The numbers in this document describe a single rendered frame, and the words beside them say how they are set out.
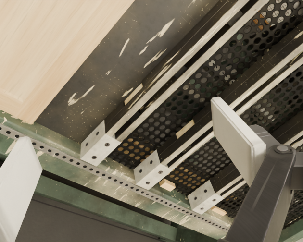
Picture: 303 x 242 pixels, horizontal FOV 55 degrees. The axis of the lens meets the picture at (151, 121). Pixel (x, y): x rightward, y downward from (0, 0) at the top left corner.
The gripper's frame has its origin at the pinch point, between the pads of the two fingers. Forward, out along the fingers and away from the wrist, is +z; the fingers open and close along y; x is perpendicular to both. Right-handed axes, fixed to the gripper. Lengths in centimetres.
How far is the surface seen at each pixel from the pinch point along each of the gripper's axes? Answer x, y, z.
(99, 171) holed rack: -44, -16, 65
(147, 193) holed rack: -61, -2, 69
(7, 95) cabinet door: -11, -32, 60
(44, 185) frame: -78, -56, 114
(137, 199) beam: -64, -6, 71
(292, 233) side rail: -122, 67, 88
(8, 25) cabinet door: 6, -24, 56
